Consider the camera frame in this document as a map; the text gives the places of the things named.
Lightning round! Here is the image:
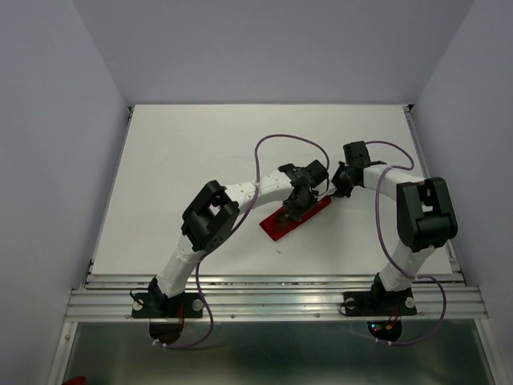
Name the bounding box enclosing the aluminium front rail frame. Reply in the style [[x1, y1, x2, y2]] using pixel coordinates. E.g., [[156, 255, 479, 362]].
[[65, 273, 488, 322]]

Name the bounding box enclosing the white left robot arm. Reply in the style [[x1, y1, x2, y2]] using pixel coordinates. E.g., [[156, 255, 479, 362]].
[[148, 160, 329, 316]]

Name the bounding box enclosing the aluminium right side rail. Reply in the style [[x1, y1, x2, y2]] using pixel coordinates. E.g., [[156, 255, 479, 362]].
[[402, 104, 465, 282]]

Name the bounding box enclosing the aluminium rail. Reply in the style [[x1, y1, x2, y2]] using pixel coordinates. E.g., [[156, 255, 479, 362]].
[[76, 105, 135, 287], [402, 104, 465, 282]]

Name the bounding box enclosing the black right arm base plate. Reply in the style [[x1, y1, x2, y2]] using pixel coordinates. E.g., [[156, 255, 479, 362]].
[[339, 289, 417, 318]]

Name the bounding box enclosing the dark wooden fork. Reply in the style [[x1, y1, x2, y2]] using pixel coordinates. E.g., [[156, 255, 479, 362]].
[[273, 216, 294, 233]]

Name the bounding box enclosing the aluminium left side rail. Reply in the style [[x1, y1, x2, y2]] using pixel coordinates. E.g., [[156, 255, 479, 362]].
[[76, 105, 135, 287]]

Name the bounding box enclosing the red cloth napkin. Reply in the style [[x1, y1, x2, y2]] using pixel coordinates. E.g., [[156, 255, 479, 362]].
[[259, 197, 332, 241]]

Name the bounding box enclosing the dark wooden spoon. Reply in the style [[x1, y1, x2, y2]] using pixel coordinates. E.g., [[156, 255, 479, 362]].
[[273, 211, 295, 232]]

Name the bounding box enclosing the red object bottom left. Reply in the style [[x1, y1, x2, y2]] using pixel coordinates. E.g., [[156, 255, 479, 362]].
[[62, 375, 87, 385]]

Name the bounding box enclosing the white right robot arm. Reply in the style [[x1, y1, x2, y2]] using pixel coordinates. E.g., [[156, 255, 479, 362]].
[[331, 140, 458, 313]]

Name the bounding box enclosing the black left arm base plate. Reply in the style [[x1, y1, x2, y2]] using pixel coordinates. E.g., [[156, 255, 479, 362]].
[[129, 292, 204, 319]]

